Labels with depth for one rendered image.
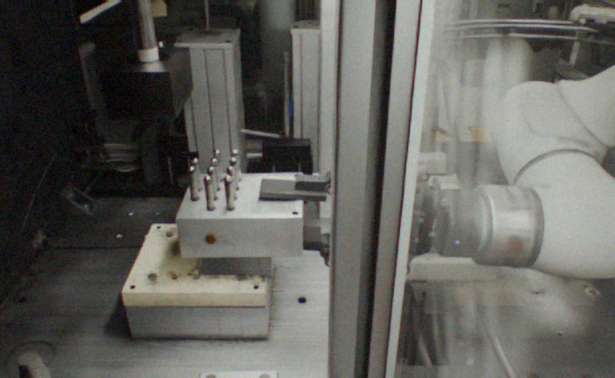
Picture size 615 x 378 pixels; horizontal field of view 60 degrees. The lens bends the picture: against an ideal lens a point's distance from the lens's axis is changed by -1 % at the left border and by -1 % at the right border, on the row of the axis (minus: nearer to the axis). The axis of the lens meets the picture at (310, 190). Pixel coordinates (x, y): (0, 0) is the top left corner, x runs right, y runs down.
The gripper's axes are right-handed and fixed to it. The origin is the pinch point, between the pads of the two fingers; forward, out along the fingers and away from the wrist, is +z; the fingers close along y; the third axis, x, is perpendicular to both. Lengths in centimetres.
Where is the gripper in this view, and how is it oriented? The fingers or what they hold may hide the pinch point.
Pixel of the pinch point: (288, 212)
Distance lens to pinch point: 58.0
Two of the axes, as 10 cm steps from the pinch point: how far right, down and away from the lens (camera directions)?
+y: 0.7, -8.7, -4.9
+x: 0.0, 4.9, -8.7
